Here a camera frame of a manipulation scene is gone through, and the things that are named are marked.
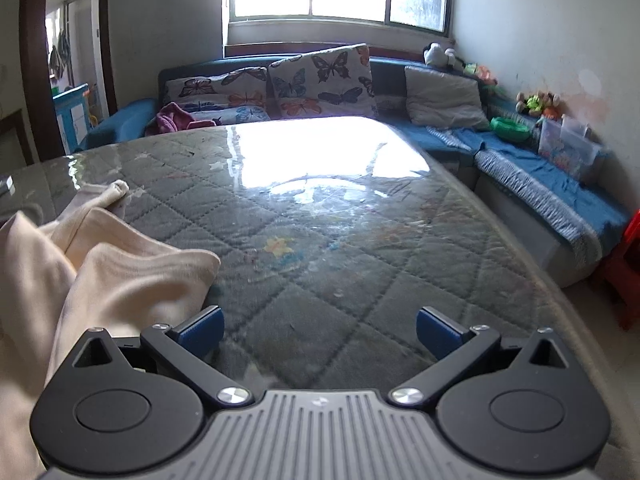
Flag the blue sofa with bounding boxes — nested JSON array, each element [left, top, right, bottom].
[[75, 54, 631, 286]]

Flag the cream garment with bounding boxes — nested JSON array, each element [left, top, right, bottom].
[[0, 180, 221, 480]]

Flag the orange green toy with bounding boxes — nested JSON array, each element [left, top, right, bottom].
[[462, 61, 501, 86]]

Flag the white plush toy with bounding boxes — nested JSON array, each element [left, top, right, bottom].
[[422, 42, 458, 66]]

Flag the red plastic stool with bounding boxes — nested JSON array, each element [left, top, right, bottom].
[[597, 207, 640, 331]]

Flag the grey pillow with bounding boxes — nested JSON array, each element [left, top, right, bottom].
[[404, 66, 491, 131]]

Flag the clear plastic box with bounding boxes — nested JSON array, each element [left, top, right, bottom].
[[537, 114, 603, 183]]

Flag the brown door frame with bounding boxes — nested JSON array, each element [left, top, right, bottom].
[[19, 0, 118, 166]]

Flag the blue cabinet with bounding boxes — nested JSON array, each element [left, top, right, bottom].
[[52, 84, 91, 153]]

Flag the blue sofa blanket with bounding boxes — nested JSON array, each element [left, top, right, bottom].
[[425, 125, 631, 271]]

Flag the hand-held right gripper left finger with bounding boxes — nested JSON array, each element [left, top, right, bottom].
[[74, 305, 252, 407]]

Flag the purple cloth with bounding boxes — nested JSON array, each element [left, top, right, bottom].
[[145, 102, 217, 137]]

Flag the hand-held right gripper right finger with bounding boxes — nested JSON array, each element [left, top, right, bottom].
[[388, 305, 576, 406]]

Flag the colourful plush toys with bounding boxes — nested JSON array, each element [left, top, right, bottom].
[[515, 91, 563, 120]]

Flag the butterfly print pillow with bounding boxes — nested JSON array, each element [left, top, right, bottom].
[[192, 106, 272, 125], [164, 66, 271, 111], [267, 44, 378, 120]]

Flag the hanging cloth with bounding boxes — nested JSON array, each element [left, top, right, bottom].
[[47, 30, 73, 81]]

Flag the green bowl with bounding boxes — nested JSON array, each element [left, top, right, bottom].
[[489, 116, 531, 144]]

